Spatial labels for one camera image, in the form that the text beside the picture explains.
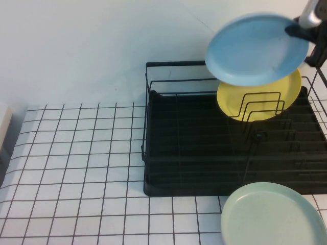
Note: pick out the pale green plate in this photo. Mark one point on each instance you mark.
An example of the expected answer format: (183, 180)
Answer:
(268, 217)

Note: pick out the yellow plate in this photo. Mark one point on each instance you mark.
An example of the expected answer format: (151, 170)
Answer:
(230, 98)

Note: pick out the blue plate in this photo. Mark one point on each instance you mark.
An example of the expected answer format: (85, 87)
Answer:
(255, 48)

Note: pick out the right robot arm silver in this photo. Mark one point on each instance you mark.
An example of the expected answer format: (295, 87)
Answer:
(310, 14)

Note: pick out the white grid-pattern table mat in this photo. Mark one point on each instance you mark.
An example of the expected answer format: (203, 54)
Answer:
(76, 166)

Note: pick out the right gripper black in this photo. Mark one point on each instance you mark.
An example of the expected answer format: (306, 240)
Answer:
(321, 43)

